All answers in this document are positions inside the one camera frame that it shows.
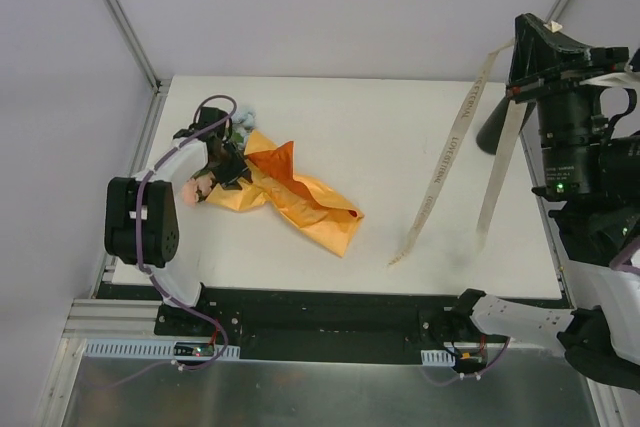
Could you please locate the artificial flower bunch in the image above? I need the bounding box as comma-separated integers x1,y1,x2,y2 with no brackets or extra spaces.
181,107,256,206

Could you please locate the cream printed ribbon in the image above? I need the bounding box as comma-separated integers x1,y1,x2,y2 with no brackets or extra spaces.
389,39,526,265

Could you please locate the orange paper flower wrapping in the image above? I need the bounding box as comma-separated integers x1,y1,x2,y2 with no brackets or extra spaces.
206,130,364,257

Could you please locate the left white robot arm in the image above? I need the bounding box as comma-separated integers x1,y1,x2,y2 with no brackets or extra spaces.
104,105,252,336

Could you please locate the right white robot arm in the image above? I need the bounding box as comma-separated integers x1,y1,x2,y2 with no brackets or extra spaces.
429,13,639,391

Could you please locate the dark cylindrical vase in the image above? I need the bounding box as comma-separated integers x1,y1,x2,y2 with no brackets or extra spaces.
476,97,510,155

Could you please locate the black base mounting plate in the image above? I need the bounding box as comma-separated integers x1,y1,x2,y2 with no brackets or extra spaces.
144,285,576,363

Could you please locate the left aluminium frame post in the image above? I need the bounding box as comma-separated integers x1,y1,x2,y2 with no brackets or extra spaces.
103,0,162,93

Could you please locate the left white cable duct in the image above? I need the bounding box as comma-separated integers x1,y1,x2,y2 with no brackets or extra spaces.
84,339,241,362

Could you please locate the white cable duct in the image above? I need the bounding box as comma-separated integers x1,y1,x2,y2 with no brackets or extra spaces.
84,339,241,362
420,350,456,368

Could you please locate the right white cable duct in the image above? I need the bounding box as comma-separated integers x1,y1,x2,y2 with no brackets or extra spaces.
420,350,456,368

